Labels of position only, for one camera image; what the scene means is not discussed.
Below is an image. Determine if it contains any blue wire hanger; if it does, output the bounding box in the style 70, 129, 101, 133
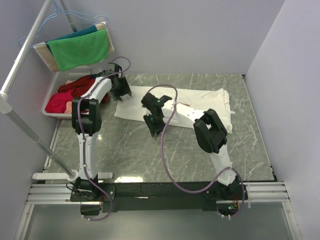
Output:
17, 4, 110, 48

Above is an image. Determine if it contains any white floral t shirt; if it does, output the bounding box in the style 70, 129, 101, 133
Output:
114, 86, 233, 134

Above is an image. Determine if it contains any beige towel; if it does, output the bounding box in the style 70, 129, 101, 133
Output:
34, 24, 115, 72

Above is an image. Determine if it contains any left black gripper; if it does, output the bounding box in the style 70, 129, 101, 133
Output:
110, 77, 132, 102

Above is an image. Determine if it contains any dark red t shirt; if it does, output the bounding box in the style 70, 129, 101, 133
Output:
57, 75, 97, 100

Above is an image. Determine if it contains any black base beam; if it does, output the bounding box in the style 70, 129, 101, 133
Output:
70, 178, 248, 216

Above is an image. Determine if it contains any white clothes rack frame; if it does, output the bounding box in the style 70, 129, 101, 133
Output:
0, 0, 116, 183

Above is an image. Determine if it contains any pink t shirt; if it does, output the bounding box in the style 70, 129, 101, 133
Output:
45, 90, 73, 114

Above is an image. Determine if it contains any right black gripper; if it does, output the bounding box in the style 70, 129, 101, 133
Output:
143, 112, 167, 137

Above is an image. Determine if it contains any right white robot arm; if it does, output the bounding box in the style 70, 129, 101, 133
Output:
141, 92, 241, 200

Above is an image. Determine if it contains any teal towel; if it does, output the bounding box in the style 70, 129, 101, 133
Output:
45, 25, 98, 55

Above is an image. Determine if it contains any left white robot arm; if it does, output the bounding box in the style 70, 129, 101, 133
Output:
71, 62, 132, 201

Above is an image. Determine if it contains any white plastic laundry basket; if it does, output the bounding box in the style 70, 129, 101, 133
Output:
42, 65, 102, 119

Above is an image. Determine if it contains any aluminium rail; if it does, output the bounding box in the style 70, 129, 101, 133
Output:
25, 182, 290, 205

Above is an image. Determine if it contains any green towel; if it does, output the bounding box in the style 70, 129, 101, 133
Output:
48, 29, 109, 71

